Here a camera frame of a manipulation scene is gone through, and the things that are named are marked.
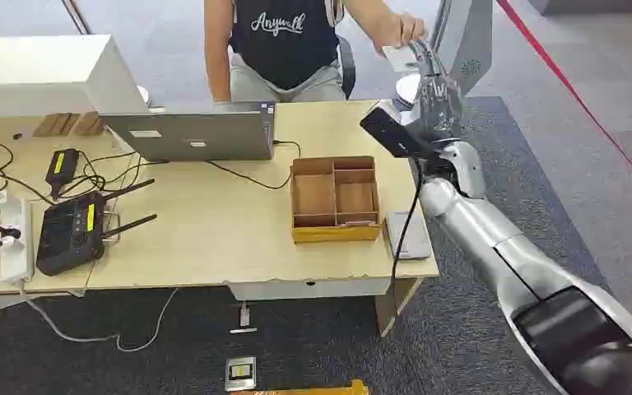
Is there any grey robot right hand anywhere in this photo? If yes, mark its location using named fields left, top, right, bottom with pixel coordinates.
left=410, top=39, right=468, bottom=143

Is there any person's left hand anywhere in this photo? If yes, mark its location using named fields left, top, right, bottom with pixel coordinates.
left=373, top=12, right=430, bottom=56

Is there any printed card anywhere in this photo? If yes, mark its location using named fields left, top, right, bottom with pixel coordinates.
left=382, top=44, right=421, bottom=73

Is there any black office chair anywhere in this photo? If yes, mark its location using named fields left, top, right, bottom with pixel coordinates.
left=337, top=35, right=357, bottom=100

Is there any pale grey kiosk stand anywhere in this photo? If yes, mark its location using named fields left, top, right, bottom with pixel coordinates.
left=394, top=0, right=495, bottom=114

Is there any person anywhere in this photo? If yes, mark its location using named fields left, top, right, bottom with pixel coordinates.
left=204, top=0, right=430, bottom=105

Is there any red floor tape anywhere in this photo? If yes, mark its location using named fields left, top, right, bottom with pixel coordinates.
left=495, top=0, right=632, bottom=207

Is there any grey card reader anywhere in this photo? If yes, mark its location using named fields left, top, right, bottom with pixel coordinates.
left=384, top=211, right=433, bottom=261

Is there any wooden card box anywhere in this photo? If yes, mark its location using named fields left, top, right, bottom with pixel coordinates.
left=289, top=156, right=383, bottom=244

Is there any dark grey furniture base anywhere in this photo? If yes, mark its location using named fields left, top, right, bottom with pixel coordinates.
left=528, top=0, right=632, bottom=16

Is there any wooden desk leg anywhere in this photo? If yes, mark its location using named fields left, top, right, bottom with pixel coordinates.
left=374, top=276, right=425, bottom=338

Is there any grey laptop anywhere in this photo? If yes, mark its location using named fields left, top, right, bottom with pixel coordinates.
left=100, top=101, right=277, bottom=164

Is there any yellow wooden board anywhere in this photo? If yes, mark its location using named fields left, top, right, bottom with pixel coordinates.
left=230, top=379, right=370, bottom=395

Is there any dark metal pole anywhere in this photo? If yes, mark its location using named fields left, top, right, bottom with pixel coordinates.
left=60, top=0, right=93, bottom=36

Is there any wooden block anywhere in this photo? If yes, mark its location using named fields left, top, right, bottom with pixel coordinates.
left=72, top=111, right=105, bottom=137
left=33, top=113, right=72, bottom=138

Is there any silver floor socket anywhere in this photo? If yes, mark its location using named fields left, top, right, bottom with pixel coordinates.
left=223, top=356, right=258, bottom=393

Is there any black battery with yellow label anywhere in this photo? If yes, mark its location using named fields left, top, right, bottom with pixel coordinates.
left=44, top=147, right=81, bottom=201

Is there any large white box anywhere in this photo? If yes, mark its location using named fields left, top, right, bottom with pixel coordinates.
left=0, top=35, right=151, bottom=120

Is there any black remote controller with antennas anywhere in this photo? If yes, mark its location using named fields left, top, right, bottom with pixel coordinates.
left=35, top=178, right=158, bottom=277

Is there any white power strip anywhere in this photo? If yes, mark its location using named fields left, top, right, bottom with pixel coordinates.
left=0, top=197, right=35, bottom=284

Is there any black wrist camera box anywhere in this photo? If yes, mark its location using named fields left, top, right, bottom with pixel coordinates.
left=359, top=102, right=448, bottom=170

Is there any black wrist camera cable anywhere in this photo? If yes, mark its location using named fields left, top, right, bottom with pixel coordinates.
left=389, top=158, right=425, bottom=287

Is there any black laptop cable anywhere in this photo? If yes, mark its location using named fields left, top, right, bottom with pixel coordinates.
left=204, top=140, right=302, bottom=191

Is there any white desk rail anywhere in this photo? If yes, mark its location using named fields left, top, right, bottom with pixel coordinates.
left=226, top=277, right=393, bottom=303

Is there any black battery cable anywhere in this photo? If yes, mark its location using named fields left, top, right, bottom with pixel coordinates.
left=57, top=151, right=170, bottom=201

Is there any white floor cable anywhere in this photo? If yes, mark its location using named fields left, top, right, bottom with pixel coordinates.
left=18, top=281, right=180, bottom=353

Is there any looped black cable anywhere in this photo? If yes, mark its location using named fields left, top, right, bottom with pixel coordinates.
left=0, top=137, right=55, bottom=206

